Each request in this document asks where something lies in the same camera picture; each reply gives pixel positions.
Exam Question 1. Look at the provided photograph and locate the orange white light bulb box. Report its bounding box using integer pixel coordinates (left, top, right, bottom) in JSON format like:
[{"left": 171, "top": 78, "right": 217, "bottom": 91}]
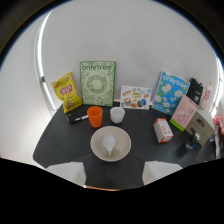
[{"left": 152, "top": 117, "right": 174, "bottom": 144}]

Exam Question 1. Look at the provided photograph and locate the beige cardboard box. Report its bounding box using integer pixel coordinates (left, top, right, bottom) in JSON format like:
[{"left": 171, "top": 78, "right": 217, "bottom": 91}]
[{"left": 184, "top": 109, "right": 216, "bottom": 147}]

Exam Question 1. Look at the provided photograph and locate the pink flower box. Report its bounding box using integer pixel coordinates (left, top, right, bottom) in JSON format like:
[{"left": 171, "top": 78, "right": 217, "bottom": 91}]
[{"left": 169, "top": 94, "right": 199, "bottom": 132}]

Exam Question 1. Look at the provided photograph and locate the black blue binder clip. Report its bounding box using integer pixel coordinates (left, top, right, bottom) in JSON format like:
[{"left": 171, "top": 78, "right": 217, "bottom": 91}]
[{"left": 184, "top": 132, "right": 202, "bottom": 152}]

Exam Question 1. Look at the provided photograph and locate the white light bulb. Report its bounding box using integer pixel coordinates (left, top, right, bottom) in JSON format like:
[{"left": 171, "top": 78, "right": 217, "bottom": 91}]
[{"left": 101, "top": 135, "right": 119, "bottom": 159}]

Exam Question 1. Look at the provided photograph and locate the beige shallow bowl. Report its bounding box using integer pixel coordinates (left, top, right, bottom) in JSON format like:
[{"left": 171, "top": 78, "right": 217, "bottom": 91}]
[{"left": 90, "top": 125, "right": 132, "bottom": 163}]

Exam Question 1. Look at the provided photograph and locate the black marker pen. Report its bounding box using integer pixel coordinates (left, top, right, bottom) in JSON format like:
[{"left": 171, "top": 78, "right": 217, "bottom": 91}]
[{"left": 67, "top": 114, "right": 90, "bottom": 125}]

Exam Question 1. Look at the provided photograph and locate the black keyboard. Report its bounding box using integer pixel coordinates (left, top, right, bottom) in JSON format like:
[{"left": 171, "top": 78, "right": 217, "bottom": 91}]
[{"left": 65, "top": 104, "right": 91, "bottom": 124}]

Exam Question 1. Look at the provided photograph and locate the orange plastic cup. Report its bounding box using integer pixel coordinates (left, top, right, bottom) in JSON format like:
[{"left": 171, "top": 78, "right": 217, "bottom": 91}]
[{"left": 86, "top": 105, "right": 104, "bottom": 129}]

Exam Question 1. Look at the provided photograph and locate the white plastic cup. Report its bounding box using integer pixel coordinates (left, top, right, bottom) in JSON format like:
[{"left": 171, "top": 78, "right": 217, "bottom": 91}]
[{"left": 109, "top": 106, "right": 126, "bottom": 125}]

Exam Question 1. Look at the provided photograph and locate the red white cloth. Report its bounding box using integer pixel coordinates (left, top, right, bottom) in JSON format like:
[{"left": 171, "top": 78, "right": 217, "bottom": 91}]
[{"left": 212, "top": 114, "right": 224, "bottom": 159}]

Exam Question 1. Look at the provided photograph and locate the food picture card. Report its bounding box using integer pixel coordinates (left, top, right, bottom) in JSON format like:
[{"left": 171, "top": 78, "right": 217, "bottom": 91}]
[{"left": 119, "top": 84, "right": 153, "bottom": 111}]

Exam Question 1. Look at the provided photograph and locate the yellow Lay's chip bag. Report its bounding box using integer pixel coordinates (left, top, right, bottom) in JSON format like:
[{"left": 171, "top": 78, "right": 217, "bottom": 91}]
[{"left": 50, "top": 71, "right": 83, "bottom": 114}]

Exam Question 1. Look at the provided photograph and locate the blue onlytree poster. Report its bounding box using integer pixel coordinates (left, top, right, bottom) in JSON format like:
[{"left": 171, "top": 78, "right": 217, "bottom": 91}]
[{"left": 151, "top": 69, "right": 191, "bottom": 117}]

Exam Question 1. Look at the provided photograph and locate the black paper bag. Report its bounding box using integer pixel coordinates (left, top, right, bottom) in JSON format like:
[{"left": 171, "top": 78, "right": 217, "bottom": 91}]
[{"left": 185, "top": 77, "right": 204, "bottom": 106}]

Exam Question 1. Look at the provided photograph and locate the white pink bottle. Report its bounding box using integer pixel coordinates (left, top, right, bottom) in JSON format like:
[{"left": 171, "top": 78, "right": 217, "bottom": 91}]
[{"left": 199, "top": 81, "right": 214, "bottom": 110}]

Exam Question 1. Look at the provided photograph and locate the green onlytree poster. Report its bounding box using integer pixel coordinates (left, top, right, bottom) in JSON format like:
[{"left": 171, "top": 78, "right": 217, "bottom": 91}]
[{"left": 79, "top": 60, "right": 117, "bottom": 108}]

